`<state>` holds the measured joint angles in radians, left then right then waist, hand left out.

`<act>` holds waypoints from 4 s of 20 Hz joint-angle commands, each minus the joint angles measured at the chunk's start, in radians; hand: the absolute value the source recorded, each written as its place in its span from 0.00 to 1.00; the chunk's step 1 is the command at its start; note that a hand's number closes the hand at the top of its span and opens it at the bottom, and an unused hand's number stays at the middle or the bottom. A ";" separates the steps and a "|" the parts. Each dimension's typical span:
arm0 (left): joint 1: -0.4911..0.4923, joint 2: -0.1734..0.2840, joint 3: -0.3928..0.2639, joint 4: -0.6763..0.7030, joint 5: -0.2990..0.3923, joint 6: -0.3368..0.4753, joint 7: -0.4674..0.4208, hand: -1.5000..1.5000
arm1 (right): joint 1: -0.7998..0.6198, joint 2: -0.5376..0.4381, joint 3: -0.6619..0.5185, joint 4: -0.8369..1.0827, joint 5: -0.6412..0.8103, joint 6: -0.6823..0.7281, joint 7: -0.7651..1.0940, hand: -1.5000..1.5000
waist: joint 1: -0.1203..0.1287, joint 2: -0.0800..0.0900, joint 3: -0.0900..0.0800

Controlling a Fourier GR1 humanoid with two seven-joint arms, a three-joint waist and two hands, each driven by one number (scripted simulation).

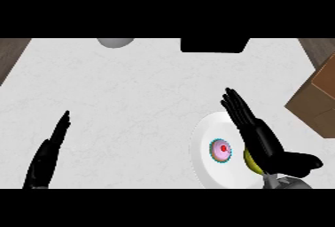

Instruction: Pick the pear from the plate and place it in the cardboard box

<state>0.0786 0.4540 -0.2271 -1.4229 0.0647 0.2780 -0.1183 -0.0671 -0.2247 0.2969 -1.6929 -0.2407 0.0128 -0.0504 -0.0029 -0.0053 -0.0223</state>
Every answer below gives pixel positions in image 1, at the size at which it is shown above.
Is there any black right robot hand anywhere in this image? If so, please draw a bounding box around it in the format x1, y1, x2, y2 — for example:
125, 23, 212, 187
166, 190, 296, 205
220, 87, 324, 179

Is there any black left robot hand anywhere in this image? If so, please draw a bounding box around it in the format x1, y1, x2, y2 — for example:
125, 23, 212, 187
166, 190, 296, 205
22, 110, 72, 190

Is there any yellow-green pear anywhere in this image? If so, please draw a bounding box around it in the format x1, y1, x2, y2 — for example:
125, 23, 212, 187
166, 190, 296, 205
242, 146, 265, 176

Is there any white round plate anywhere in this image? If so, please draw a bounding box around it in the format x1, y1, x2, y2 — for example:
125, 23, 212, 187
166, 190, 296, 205
190, 111, 268, 190

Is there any brown cardboard box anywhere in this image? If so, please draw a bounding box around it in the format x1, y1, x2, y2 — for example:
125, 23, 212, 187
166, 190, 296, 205
283, 51, 335, 139

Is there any pink frosted cupcake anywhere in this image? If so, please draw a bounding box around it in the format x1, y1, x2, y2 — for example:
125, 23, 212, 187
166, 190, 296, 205
208, 137, 234, 164

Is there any black appliance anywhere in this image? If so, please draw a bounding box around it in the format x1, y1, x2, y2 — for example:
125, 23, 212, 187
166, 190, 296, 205
178, 38, 251, 54

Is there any grey round object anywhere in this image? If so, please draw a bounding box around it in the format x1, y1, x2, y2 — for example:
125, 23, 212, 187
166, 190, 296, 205
96, 38, 135, 49

